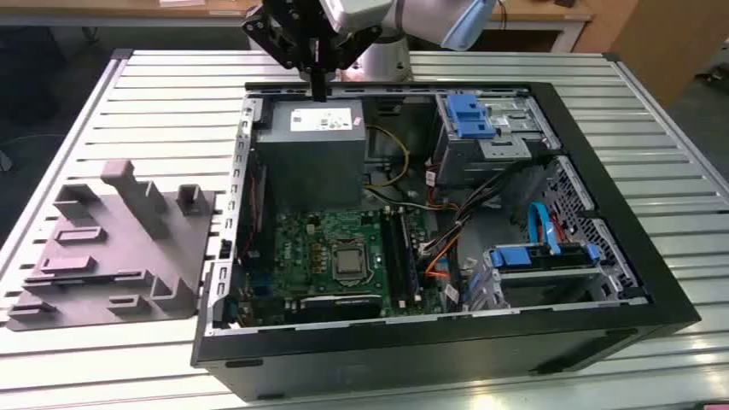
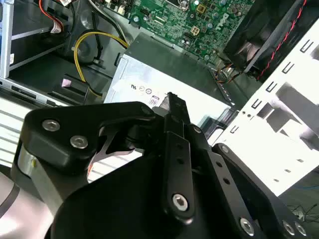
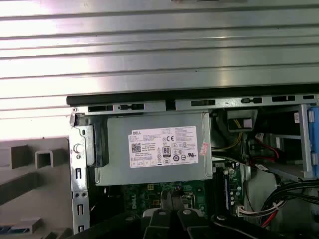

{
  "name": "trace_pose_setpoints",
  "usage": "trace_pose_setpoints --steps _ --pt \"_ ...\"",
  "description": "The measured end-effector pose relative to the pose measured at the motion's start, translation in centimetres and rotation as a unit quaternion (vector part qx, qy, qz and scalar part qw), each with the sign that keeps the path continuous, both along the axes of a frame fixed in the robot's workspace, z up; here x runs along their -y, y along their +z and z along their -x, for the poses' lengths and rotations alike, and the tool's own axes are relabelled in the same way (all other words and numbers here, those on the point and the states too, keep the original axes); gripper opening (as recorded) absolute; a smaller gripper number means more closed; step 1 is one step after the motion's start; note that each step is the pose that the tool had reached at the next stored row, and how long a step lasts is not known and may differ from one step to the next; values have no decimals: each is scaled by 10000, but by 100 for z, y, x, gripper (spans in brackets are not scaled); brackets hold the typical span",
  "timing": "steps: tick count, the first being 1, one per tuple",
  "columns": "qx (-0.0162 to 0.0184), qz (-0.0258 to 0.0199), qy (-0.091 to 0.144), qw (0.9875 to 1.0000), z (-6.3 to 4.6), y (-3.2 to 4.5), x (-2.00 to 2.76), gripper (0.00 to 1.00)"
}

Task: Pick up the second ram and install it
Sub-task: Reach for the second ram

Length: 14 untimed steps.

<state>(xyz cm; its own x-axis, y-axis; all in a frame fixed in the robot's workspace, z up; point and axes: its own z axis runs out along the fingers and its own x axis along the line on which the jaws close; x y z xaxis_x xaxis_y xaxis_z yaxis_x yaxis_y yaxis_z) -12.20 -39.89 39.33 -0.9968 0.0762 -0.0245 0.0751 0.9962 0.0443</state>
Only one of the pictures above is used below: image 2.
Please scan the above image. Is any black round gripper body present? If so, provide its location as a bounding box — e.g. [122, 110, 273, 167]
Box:
[49, 150, 240, 239]

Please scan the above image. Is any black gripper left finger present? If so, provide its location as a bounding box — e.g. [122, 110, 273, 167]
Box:
[18, 92, 196, 225]

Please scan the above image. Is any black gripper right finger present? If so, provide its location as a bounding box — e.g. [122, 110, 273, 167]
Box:
[178, 96, 311, 239]

